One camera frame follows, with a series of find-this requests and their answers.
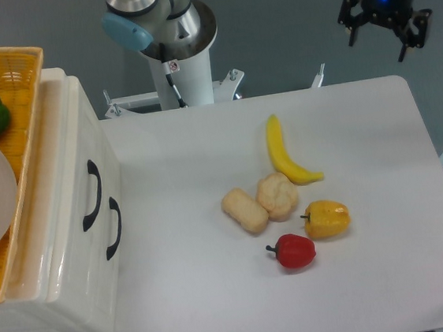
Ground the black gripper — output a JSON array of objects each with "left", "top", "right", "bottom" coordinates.
[{"left": 337, "top": 0, "right": 433, "bottom": 62}]

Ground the black top drawer handle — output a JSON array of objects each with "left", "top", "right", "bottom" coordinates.
[{"left": 82, "top": 159, "right": 102, "bottom": 232}]

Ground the black drawer handle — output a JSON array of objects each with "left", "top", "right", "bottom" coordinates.
[
  {"left": 106, "top": 196, "right": 123, "bottom": 261},
  {"left": 82, "top": 159, "right": 102, "bottom": 232}
]

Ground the white drawer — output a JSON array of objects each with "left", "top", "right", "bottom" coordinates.
[{"left": 46, "top": 76, "right": 121, "bottom": 332}]

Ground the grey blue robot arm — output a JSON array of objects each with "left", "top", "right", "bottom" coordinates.
[{"left": 102, "top": 0, "right": 433, "bottom": 62}]

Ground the white drawer cabinet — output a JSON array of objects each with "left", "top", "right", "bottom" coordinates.
[{"left": 0, "top": 62, "right": 139, "bottom": 332}]

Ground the yellow banana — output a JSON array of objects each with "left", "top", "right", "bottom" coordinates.
[{"left": 265, "top": 114, "right": 324, "bottom": 185}]

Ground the round bread bun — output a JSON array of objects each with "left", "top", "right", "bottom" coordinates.
[{"left": 255, "top": 173, "right": 299, "bottom": 222}]

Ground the yellow bell pepper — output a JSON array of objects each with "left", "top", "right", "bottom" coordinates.
[{"left": 300, "top": 200, "right": 351, "bottom": 240}]

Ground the oblong bread roll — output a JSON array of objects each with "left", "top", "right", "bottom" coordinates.
[{"left": 221, "top": 188, "right": 269, "bottom": 235}]

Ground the red bell pepper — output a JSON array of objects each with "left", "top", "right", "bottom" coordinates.
[{"left": 265, "top": 233, "right": 316, "bottom": 270}]

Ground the orange woven basket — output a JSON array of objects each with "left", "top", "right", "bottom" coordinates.
[{"left": 0, "top": 47, "right": 43, "bottom": 303}]

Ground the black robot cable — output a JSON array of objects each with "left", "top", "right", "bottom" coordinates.
[{"left": 157, "top": 39, "right": 189, "bottom": 111}]

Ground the black lower drawer handle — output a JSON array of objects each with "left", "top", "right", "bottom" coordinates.
[{"left": 106, "top": 196, "right": 123, "bottom": 261}]

